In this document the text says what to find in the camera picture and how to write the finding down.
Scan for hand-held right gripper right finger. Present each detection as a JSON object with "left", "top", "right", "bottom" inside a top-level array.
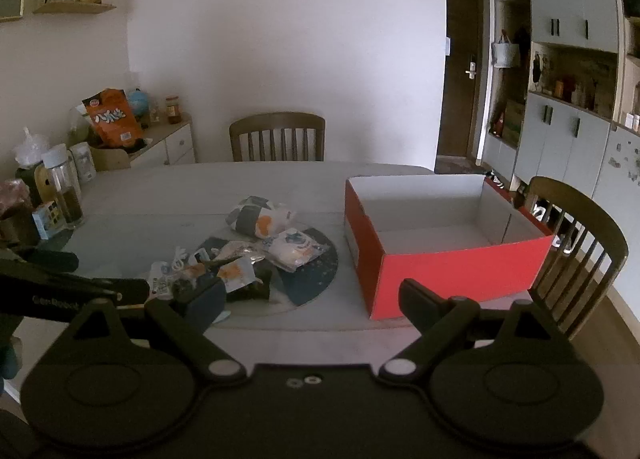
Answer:
[{"left": 378, "top": 279, "right": 571, "bottom": 385}]

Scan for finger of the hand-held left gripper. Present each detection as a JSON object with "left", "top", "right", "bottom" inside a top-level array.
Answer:
[
  {"left": 20, "top": 249, "right": 80, "bottom": 273},
  {"left": 67, "top": 277, "right": 151, "bottom": 306}
]

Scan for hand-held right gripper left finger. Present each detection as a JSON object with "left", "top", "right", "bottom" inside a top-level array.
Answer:
[{"left": 70, "top": 278, "right": 247, "bottom": 387}]

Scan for orange snack packet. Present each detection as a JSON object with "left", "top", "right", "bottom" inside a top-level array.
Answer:
[{"left": 216, "top": 256, "right": 261, "bottom": 296}]

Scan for red cardboard box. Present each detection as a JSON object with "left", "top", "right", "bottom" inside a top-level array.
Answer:
[{"left": 344, "top": 175, "right": 555, "bottom": 321}]

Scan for white cookie packet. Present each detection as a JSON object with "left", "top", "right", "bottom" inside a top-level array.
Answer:
[{"left": 149, "top": 260, "right": 207, "bottom": 301}]

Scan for dark green packet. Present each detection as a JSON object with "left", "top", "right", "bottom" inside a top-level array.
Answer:
[{"left": 225, "top": 266, "right": 281, "bottom": 307}]

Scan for clear bag of dried leaves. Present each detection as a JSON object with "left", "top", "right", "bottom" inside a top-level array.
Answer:
[{"left": 212, "top": 239, "right": 271, "bottom": 267}]

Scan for grey marble desktop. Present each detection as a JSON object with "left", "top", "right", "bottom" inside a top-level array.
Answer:
[{"left": 10, "top": 160, "right": 533, "bottom": 375}]

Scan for small blue white box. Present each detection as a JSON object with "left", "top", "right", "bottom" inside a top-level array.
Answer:
[{"left": 32, "top": 202, "right": 63, "bottom": 240}]

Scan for clear bottle with white cap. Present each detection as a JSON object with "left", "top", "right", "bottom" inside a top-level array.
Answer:
[{"left": 41, "top": 143, "right": 85, "bottom": 229}]

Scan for small clear jar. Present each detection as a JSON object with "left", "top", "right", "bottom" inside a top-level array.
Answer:
[{"left": 70, "top": 142, "right": 97, "bottom": 183}]

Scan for round dark placemat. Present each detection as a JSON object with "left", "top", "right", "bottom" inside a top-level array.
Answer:
[{"left": 197, "top": 226, "right": 339, "bottom": 308}]

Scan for white plastic bag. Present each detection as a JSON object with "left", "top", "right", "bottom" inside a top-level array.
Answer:
[{"left": 12, "top": 128, "right": 51, "bottom": 167}]

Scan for large orange snack bag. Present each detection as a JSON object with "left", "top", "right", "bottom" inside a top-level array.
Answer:
[{"left": 81, "top": 88, "right": 146, "bottom": 149}]

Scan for white sideboard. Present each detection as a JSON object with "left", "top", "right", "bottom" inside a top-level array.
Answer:
[{"left": 90, "top": 114, "right": 197, "bottom": 171}]

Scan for blue globe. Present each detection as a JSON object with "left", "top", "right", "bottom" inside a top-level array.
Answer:
[{"left": 125, "top": 88, "right": 150, "bottom": 127}]

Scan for wooden slat-back chair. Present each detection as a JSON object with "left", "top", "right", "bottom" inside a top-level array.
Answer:
[
  {"left": 525, "top": 176, "right": 630, "bottom": 341},
  {"left": 229, "top": 112, "right": 326, "bottom": 162}
]

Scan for dark wooden door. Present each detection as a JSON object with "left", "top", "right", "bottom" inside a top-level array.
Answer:
[{"left": 436, "top": 0, "right": 490, "bottom": 160}]

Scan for curved white shelf unit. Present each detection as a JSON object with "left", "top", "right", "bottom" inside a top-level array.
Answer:
[{"left": 595, "top": 14, "right": 640, "bottom": 200}]

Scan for grey tote bag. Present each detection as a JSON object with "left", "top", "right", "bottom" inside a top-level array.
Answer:
[{"left": 491, "top": 30, "right": 521, "bottom": 69}]

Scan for wooden wall shelf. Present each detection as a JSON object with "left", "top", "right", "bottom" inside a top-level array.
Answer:
[{"left": 32, "top": 2, "right": 117, "bottom": 16}]

